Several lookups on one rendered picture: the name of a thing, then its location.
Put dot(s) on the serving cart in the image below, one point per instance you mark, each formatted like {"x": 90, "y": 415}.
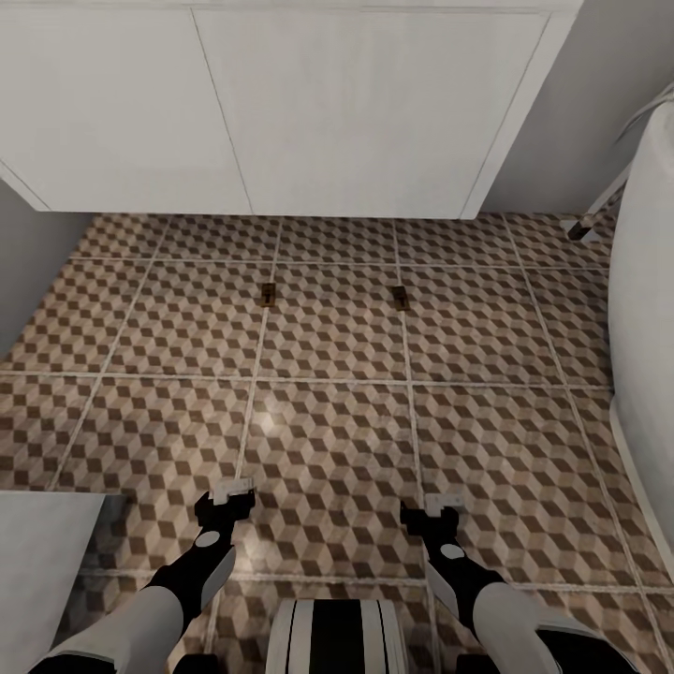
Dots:
{"x": 43, "y": 538}

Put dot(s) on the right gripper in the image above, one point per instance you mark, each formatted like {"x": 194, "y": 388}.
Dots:
{"x": 420, "y": 524}

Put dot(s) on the mousetrap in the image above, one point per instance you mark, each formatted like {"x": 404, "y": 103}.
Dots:
{"x": 268, "y": 295}
{"x": 400, "y": 298}

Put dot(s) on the furniture sink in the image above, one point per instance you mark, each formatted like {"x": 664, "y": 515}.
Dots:
{"x": 337, "y": 108}

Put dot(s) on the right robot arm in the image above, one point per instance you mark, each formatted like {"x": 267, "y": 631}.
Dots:
{"x": 520, "y": 635}

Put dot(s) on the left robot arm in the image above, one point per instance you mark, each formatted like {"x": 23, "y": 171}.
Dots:
{"x": 139, "y": 636}

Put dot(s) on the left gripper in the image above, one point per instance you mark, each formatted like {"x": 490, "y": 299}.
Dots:
{"x": 237, "y": 507}

